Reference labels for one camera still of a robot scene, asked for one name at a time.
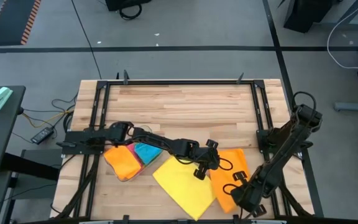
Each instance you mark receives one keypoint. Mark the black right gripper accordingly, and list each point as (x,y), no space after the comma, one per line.
(245,196)

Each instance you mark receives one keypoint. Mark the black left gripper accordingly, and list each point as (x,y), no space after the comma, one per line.
(208,158)

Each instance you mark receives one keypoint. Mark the orange microfiber towel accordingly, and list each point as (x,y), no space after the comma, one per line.
(228,158)
(121,163)

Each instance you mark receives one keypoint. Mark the blue microfiber towel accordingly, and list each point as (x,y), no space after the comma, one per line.
(148,152)

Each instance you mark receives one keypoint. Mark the pink microfiber towel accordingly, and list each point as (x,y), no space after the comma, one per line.
(132,149)

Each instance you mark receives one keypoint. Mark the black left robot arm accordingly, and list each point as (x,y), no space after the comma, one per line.
(160,141)

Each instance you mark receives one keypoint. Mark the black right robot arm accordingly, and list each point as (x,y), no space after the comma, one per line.
(284,149)

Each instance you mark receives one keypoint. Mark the yellow microfiber towel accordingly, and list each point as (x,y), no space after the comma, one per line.
(185,189)

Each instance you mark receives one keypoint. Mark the clear plastic bin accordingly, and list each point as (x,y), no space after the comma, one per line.
(154,163)

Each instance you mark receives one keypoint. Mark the grey table leg foot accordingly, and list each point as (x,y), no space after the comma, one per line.
(353,106)

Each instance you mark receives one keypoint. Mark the black power adapter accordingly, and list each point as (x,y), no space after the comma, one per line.
(42,135)

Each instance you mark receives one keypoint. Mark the grey desk base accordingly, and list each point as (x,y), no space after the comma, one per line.
(39,155)

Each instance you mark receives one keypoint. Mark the black cabinet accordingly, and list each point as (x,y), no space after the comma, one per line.
(306,14)

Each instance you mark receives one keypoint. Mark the black mat orange striped edge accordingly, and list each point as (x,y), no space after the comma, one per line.
(11,21)

